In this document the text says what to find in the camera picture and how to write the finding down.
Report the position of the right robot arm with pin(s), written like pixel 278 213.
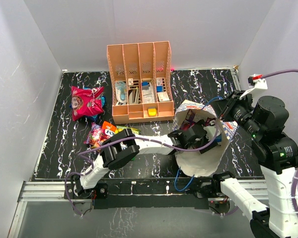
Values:
pixel 277 156

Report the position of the blue snack box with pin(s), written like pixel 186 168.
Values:
pixel 219 138

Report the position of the blue checkered paper bag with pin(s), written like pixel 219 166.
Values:
pixel 204 162

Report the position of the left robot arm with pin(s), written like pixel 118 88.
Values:
pixel 122 147

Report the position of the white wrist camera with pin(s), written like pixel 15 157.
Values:
pixel 258 83
pixel 211 132

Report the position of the purple snack packet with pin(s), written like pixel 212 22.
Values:
pixel 198 117

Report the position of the green snack packet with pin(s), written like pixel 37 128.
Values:
pixel 120 128

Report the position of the small pink snack packet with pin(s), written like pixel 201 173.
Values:
pixel 185 126

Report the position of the yellow orange sticky notes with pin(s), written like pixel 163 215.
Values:
pixel 152 111

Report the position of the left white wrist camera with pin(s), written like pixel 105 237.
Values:
pixel 211 132

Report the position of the white red small box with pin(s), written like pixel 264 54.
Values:
pixel 163 96

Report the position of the purple Fox's candy bag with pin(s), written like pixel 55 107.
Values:
pixel 94 134

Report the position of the orange Fox's candy bag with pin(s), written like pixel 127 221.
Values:
pixel 107 131

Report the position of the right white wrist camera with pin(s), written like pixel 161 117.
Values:
pixel 258 83

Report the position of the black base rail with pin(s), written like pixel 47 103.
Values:
pixel 148 193

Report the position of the orange desk organizer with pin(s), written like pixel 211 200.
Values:
pixel 136 63

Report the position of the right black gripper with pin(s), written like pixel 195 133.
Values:
pixel 220 106

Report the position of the pink red snack packet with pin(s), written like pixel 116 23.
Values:
pixel 85 101

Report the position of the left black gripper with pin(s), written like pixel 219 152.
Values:
pixel 205 140

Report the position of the blue eraser block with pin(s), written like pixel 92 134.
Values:
pixel 145 86

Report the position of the light blue tape dispenser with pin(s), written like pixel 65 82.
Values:
pixel 121 91

